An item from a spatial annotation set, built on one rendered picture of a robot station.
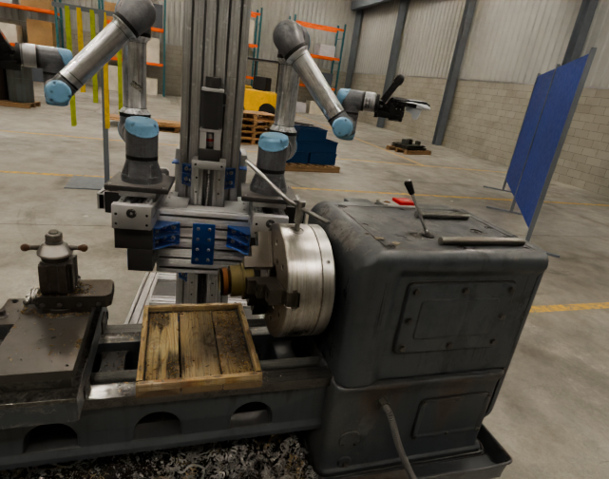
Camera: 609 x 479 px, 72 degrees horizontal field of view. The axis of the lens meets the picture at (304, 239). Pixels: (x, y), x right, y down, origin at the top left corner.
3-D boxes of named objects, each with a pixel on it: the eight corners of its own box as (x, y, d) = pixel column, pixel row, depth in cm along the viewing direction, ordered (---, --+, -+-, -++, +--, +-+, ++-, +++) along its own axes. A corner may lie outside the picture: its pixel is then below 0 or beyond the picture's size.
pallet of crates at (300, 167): (320, 163, 895) (326, 126, 868) (339, 173, 829) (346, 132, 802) (268, 162, 842) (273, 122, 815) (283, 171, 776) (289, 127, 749)
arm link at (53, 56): (74, 75, 147) (72, 48, 144) (37, 70, 141) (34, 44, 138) (72, 73, 153) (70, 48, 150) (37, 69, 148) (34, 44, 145)
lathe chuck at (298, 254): (282, 291, 139) (297, 205, 125) (309, 360, 113) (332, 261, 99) (256, 292, 136) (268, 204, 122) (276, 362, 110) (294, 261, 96)
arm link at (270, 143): (252, 167, 164) (255, 132, 160) (261, 162, 177) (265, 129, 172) (281, 172, 163) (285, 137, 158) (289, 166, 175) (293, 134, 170)
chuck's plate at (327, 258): (293, 291, 140) (309, 206, 126) (320, 358, 114) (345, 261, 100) (282, 291, 139) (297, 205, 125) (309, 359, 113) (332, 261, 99)
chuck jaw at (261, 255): (279, 270, 120) (277, 230, 123) (284, 266, 116) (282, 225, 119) (241, 270, 117) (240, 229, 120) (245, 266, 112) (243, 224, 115)
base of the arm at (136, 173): (125, 173, 168) (125, 148, 165) (164, 177, 171) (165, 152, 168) (116, 182, 154) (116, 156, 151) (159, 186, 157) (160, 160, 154)
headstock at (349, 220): (432, 295, 170) (457, 203, 156) (518, 372, 128) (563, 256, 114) (292, 298, 151) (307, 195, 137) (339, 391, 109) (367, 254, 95)
